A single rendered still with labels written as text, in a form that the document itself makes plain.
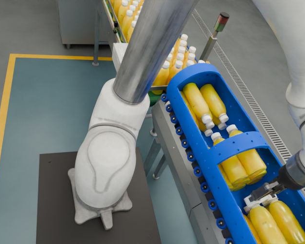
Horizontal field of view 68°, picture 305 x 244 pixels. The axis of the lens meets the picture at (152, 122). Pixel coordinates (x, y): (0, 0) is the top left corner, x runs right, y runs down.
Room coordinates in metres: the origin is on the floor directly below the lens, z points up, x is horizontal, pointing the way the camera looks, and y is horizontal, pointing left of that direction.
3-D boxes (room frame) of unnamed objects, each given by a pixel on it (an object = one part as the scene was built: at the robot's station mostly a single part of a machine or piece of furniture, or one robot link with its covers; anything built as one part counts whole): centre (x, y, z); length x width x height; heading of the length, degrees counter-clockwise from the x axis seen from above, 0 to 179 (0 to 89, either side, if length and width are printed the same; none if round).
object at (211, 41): (1.50, -0.18, 0.55); 0.04 x 0.04 x 1.10; 34
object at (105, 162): (0.29, 0.08, 1.23); 0.18 x 0.16 x 0.22; 11
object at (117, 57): (0.99, 0.25, 1.05); 0.20 x 0.10 x 0.10; 34
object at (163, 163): (0.97, -0.20, 0.31); 0.06 x 0.06 x 0.63; 34
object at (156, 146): (0.89, -0.08, 0.31); 0.06 x 0.06 x 0.63; 34
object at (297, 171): (0.42, -0.43, 1.38); 0.09 x 0.09 x 0.06
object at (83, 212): (0.27, 0.07, 1.10); 0.22 x 0.18 x 0.06; 36
